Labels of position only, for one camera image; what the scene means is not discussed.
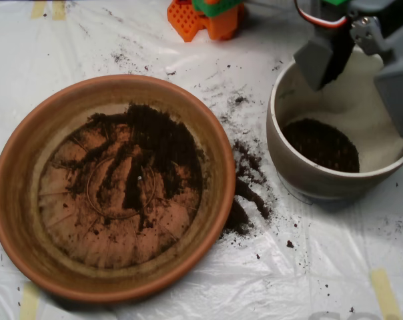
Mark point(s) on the terracotta plant saucer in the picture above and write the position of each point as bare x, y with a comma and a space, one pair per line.
21, 200

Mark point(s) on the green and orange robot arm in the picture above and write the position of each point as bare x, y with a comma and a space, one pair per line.
221, 30

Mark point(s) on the clear plastic sheet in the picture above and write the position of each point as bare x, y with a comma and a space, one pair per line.
321, 266

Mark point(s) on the white plant pot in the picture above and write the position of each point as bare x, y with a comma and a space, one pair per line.
338, 103

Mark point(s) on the spilled dark soil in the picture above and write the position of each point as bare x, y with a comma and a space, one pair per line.
238, 216

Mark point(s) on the dark soil heap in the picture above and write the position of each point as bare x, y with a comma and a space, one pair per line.
318, 146

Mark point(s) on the grey gripper black servo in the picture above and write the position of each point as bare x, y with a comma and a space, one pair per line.
316, 61

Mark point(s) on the dark soil pile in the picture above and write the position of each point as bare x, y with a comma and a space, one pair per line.
161, 133

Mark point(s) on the beige masking tape strip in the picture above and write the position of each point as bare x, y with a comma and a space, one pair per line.
29, 303
38, 10
58, 11
385, 293

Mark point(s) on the small dark red fragment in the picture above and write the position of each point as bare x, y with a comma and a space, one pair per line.
290, 244

